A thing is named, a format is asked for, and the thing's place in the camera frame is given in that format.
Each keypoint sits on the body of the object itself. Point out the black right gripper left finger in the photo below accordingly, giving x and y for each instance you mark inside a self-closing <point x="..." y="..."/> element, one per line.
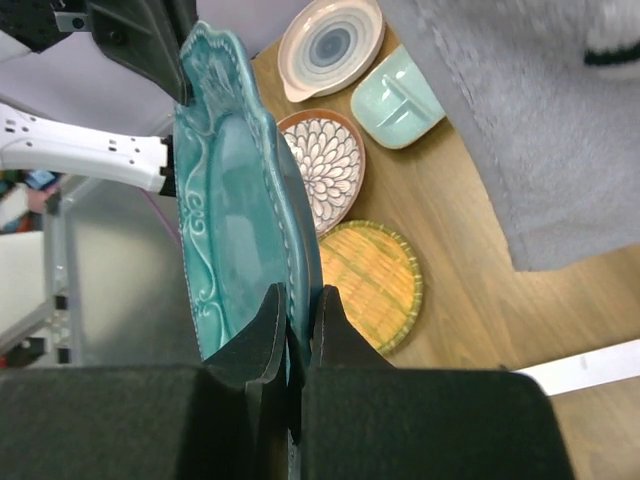
<point x="224" y="419"/>

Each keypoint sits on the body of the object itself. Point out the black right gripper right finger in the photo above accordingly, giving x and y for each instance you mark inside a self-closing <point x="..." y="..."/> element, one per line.
<point x="363" y="418"/>

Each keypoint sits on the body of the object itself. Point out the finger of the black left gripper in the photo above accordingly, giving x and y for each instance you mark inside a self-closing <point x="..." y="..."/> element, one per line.
<point x="33" y="23"/>
<point x="145" y="36"/>

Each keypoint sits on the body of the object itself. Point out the teal scalloped plate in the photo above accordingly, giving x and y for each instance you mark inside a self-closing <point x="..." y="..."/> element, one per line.
<point x="245" y="219"/>

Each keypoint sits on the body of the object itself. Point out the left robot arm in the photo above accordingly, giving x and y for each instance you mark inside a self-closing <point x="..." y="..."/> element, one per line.
<point x="31" y="142"/>

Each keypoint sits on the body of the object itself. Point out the woven bamboo plate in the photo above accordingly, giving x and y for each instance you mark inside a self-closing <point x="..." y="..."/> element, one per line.
<point x="379" y="279"/>

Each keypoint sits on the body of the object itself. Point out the white striped plate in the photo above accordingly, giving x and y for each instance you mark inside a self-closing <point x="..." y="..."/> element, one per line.
<point x="328" y="46"/>

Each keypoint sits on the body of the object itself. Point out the brown rim floral plate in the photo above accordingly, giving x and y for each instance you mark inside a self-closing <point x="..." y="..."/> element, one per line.
<point x="331" y="157"/>

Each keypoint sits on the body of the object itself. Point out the light blue divided tray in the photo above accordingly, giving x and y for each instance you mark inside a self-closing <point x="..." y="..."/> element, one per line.
<point x="394" y="104"/>

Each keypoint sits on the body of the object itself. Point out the grey panda towel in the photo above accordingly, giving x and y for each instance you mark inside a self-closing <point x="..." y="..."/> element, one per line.
<point x="545" y="96"/>

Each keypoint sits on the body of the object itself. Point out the white clothes rack frame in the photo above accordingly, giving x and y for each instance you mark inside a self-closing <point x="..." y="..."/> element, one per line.
<point x="586" y="370"/>

